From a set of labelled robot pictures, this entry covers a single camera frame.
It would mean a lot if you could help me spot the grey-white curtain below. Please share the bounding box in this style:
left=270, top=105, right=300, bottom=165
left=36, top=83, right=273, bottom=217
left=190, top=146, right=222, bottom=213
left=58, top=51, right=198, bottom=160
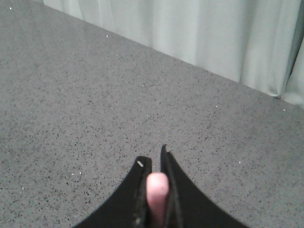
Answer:
left=44, top=0, right=304, bottom=106

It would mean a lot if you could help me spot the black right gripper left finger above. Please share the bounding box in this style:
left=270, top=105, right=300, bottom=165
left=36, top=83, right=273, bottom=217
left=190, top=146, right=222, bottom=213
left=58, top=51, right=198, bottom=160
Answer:
left=75, top=156, right=152, bottom=228

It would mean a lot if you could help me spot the pink chopstick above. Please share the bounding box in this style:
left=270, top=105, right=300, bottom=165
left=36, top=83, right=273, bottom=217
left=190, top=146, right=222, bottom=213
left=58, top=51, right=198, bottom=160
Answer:
left=146, top=172, right=169, bottom=228

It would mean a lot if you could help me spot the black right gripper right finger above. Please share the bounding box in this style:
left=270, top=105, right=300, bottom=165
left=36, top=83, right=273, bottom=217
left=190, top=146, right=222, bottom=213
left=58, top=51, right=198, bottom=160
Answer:
left=161, top=145, right=247, bottom=228

